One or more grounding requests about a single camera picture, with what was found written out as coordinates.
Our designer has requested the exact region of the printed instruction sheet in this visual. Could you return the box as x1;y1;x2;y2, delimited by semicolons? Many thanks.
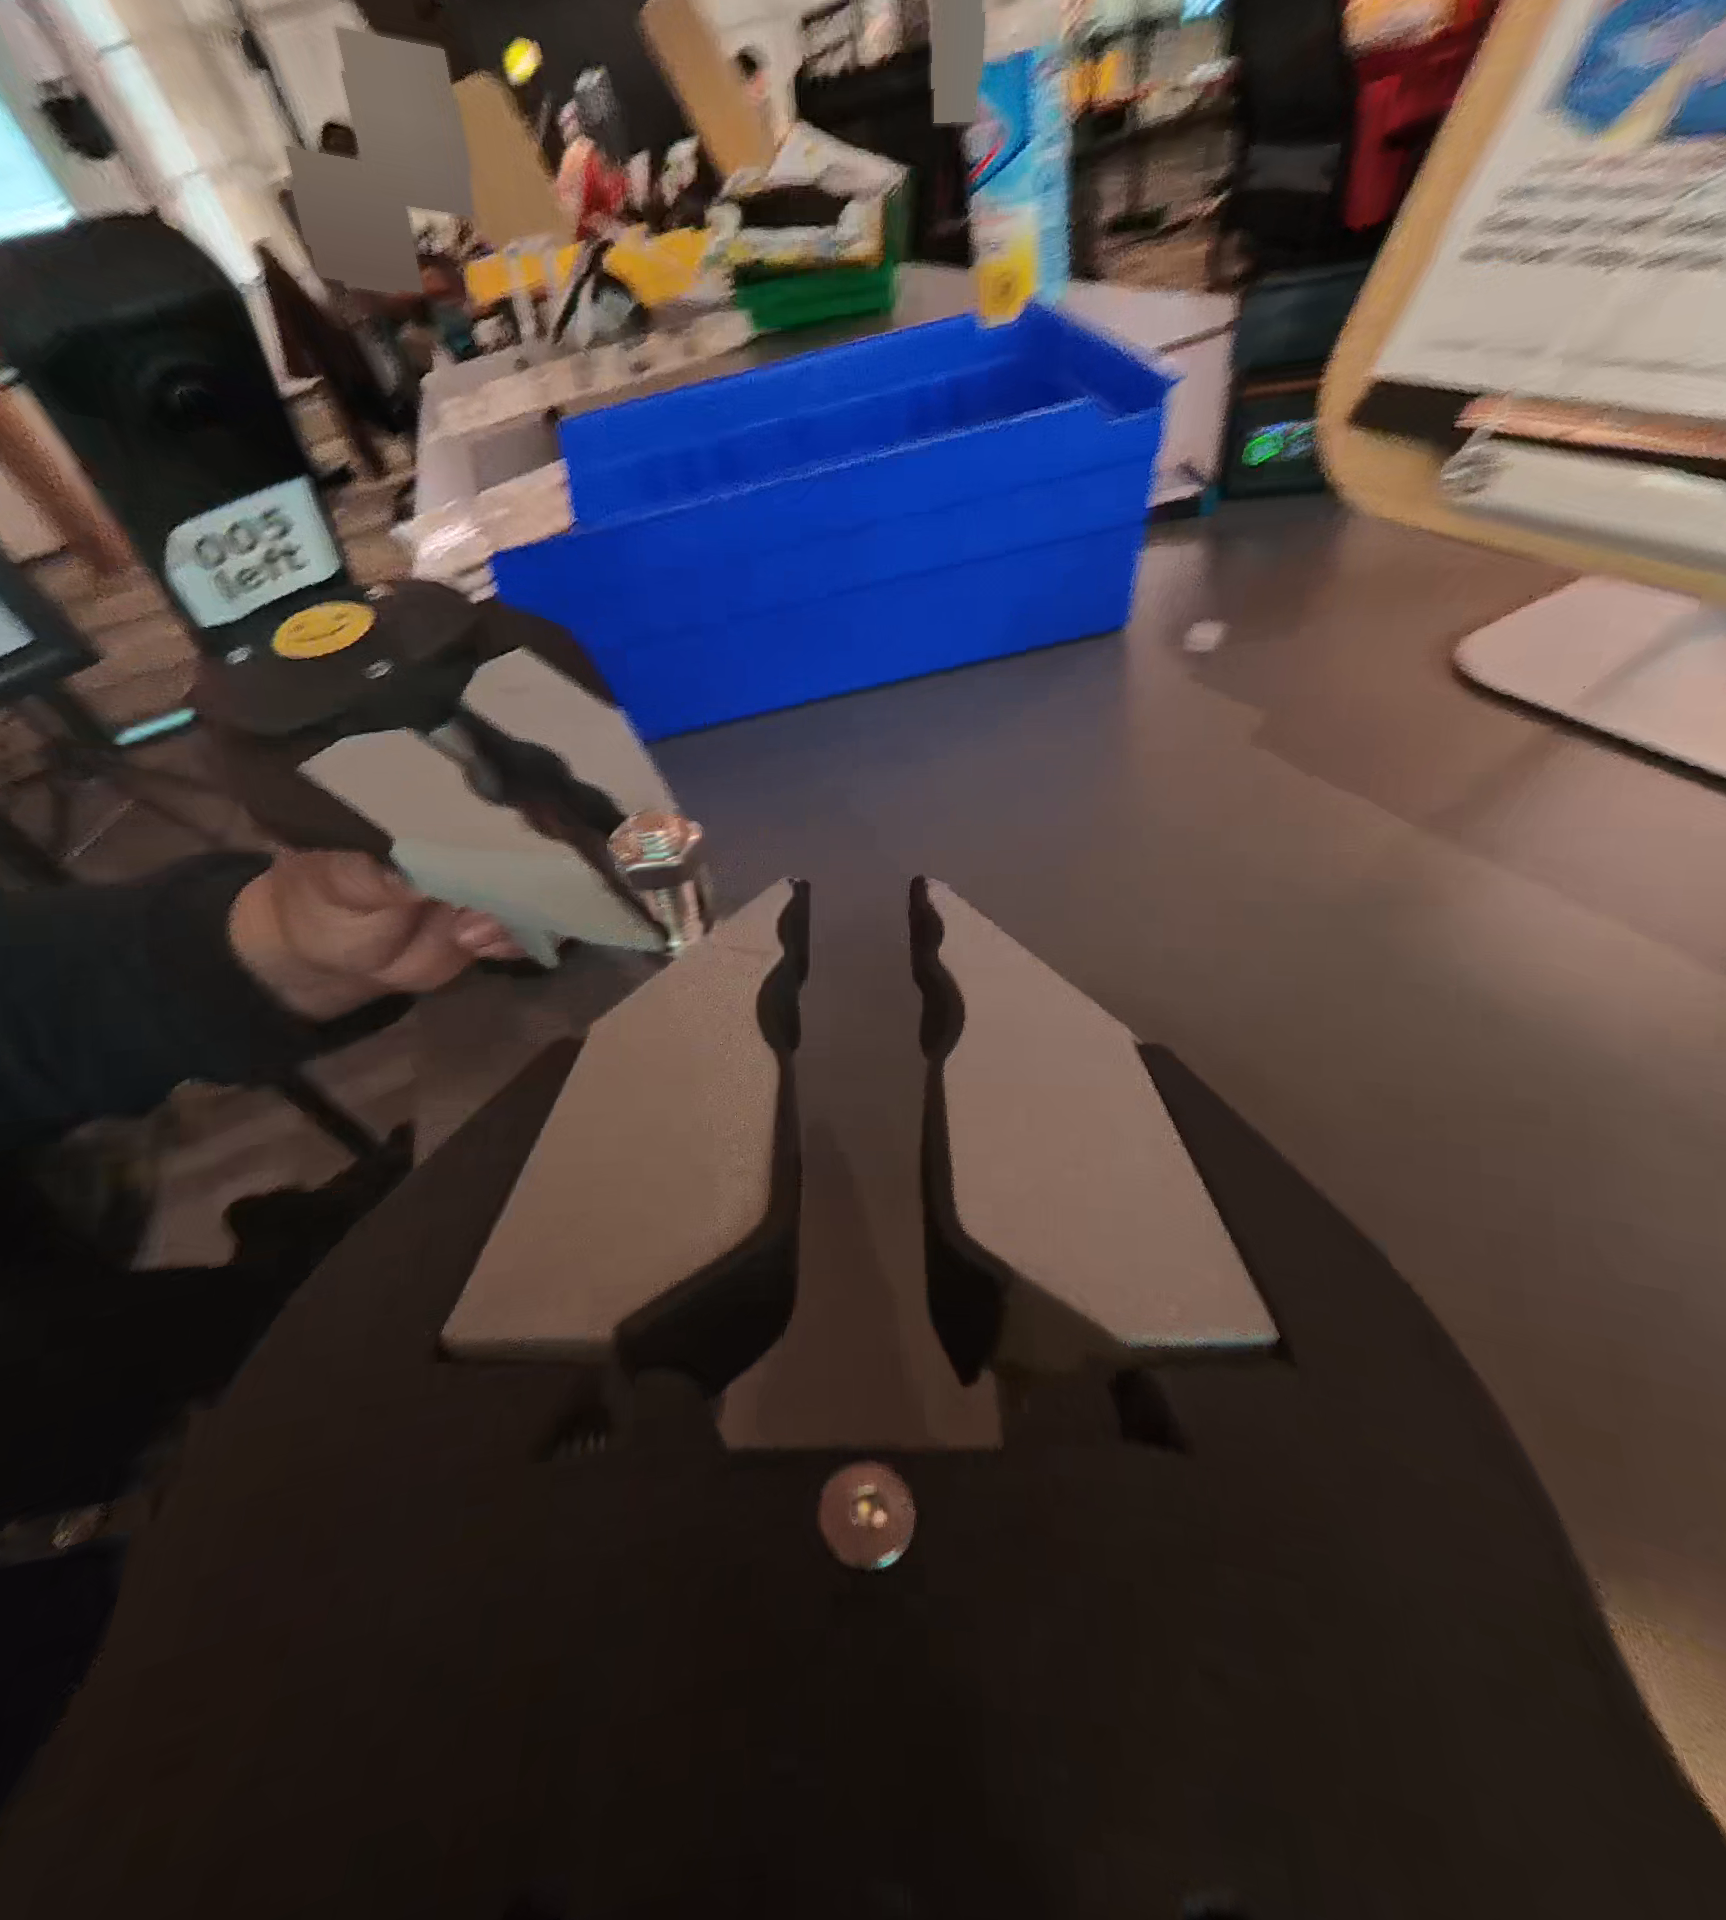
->
1364;0;1726;438

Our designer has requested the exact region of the person's left forearm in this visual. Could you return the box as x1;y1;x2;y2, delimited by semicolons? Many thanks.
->
0;851;281;1163

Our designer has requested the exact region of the person's left hand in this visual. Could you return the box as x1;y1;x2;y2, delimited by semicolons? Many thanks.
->
226;851;536;1025

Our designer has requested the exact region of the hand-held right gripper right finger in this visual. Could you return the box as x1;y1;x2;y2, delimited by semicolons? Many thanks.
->
908;875;1282;1388

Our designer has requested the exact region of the black device with lit screen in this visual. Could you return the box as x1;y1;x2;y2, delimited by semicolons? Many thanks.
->
1221;269;1372;504

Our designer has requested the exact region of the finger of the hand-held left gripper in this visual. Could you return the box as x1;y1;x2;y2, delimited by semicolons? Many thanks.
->
451;644;688;850
297;725;679;969

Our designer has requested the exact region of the green plastic bin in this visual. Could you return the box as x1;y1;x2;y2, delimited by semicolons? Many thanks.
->
724;246;908;337

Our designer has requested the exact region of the blue plastic bin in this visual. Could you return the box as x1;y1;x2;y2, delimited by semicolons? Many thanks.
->
490;303;1181;741

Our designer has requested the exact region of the wooden document stand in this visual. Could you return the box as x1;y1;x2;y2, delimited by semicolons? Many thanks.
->
1316;0;1726;820

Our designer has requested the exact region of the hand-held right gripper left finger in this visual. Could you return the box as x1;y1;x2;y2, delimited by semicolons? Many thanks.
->
440;875;813;1392

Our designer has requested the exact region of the blue and white carton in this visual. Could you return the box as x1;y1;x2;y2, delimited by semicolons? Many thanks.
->
964;43;1077;328

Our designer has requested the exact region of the large steel hex bolt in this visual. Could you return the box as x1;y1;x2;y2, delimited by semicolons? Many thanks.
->
604;809;717;958

